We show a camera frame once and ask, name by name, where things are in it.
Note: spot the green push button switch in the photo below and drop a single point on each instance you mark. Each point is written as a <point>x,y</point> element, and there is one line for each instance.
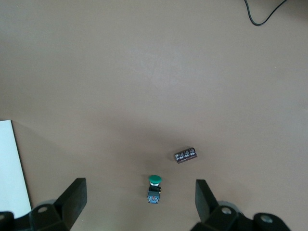
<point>154,190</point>

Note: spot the dark cylindrical capacitor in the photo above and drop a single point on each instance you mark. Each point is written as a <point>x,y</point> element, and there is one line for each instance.
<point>185,156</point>

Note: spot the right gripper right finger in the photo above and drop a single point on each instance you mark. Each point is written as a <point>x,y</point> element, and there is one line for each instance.
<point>204,202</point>

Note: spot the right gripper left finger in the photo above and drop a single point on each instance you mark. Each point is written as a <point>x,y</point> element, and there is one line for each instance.
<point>72,199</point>

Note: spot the white drawer cabinet shell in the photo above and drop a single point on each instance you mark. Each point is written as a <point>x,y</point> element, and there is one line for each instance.
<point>9,168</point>

